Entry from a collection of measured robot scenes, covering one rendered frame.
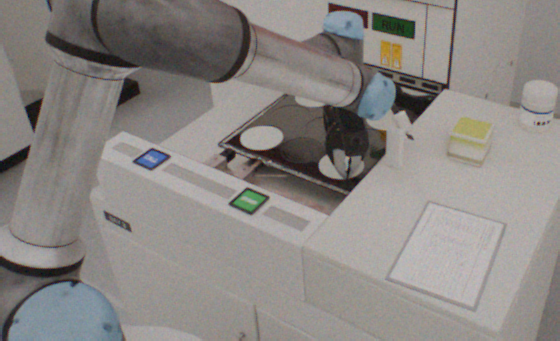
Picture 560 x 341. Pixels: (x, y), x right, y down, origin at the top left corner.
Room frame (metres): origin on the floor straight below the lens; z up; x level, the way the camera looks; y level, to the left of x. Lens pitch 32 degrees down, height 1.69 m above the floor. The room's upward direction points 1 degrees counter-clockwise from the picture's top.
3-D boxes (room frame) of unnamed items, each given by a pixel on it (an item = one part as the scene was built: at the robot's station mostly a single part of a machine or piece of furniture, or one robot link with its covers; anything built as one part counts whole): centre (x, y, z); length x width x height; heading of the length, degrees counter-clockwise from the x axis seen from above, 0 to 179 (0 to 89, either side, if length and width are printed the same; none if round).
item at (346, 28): (0.99, -0.01, 1.21); 0.09 x 0.08 x 0.11; 136
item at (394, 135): (0.96, -0.12, 1.03); 0.06 x 0.04 x 0.13; 148
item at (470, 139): (0.97, -0.27, 1.00); 0.07 x 0.07 x 0.07; 62
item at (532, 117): (1.08, -0.44, 1.01); 0.07 x 0.07 x 0.10
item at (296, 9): (1.47, 0.07, 1.02); 0.82 x 0.03 x 0.40; 58
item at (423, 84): (1.37, -0.07, 0.96); 0.44 x 0.01 x 0.02; 58
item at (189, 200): (0.91, 0.28, 0.89); 0.55 x 0.09 x 0.14; 58
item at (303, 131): (1.18, 0.03, 0.90); 0.34 x 0.34 x 0.01; 58
